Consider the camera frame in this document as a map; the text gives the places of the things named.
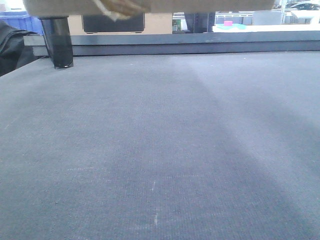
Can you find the blue plastic crate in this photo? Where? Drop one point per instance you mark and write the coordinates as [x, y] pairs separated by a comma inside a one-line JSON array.
[[22, 20]]

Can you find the orange printed cardboard box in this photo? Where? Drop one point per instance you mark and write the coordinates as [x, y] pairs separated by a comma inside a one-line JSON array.
[[125, 9]]

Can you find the pink box in background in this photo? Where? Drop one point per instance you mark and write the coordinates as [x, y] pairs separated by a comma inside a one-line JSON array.
[[228, 23]]

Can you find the large Ecoflow cardboard box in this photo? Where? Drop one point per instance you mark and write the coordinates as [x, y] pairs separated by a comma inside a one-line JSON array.
[[143, 24]]

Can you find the black jacket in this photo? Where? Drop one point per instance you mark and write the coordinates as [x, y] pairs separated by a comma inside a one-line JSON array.
[[13, 52]]

